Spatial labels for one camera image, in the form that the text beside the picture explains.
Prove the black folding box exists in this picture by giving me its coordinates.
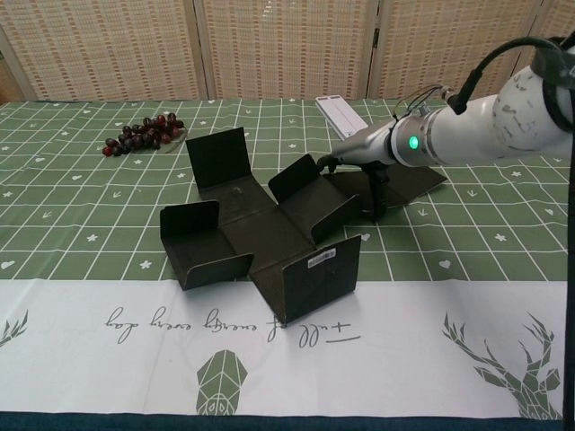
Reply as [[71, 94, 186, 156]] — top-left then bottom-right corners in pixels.
[[160, 127, 449, 324]]

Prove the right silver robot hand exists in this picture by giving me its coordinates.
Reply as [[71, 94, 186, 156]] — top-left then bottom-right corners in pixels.
[[315, 120, 399, 222]]

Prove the woven bamboo folding screen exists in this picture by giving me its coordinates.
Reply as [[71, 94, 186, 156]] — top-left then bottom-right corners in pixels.
[[0, 0, 575, 102]]

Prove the white folding stand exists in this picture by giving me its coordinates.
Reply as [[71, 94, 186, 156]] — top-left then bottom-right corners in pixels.
[[314, 93, 367, 138]]

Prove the green checked tablecloth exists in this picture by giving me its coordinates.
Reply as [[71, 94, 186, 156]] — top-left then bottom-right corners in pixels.
[[0, 96, 575, 417]]

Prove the dark red grape bunch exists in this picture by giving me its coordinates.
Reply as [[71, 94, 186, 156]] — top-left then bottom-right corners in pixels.
[[102, 112, 185, 158]]

